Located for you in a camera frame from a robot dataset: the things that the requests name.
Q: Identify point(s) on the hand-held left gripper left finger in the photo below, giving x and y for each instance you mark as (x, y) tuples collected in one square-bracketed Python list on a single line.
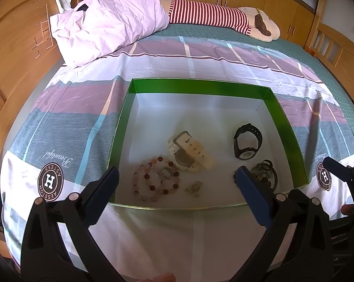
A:
[(102, 195)]

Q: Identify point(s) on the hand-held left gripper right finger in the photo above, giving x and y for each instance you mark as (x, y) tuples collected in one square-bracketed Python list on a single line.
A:
[(253, 196)]

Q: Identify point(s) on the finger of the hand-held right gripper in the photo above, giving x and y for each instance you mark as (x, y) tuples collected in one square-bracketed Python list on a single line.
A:
[(337, 169)]

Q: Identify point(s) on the clear crystal jewelry cluster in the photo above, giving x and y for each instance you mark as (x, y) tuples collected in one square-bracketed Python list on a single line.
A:
[(194, 188)]

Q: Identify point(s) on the green cardboard box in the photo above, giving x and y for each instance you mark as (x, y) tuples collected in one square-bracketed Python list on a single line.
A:
[(194, 117)]

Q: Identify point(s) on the person's right hand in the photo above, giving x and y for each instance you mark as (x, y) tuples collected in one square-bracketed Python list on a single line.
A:
[(346, 210)]

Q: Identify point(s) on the black wrist watch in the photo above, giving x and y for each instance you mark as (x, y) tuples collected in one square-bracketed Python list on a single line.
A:
[(246, 154)]

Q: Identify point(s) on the white wrist watch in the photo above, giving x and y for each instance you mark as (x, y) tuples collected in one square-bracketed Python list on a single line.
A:
[(191, 149)]

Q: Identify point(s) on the checked printed bed sheet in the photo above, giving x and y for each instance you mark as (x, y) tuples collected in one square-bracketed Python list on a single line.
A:
[(77, 100)]

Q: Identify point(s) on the wooden footboard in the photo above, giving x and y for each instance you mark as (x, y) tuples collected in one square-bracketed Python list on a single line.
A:
[(347, 61)]

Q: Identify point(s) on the teal bed cover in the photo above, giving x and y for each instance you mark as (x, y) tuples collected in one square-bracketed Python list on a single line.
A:
[(282, 47)]

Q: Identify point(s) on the pale pink pillow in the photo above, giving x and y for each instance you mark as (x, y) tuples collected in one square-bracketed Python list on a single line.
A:
[(106, 20)]

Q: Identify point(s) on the wooden headboard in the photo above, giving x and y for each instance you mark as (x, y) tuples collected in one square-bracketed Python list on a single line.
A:
[(18, 35)]

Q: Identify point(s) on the striped plush toy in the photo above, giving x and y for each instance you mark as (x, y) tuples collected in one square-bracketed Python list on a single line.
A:
[(209, 13)]

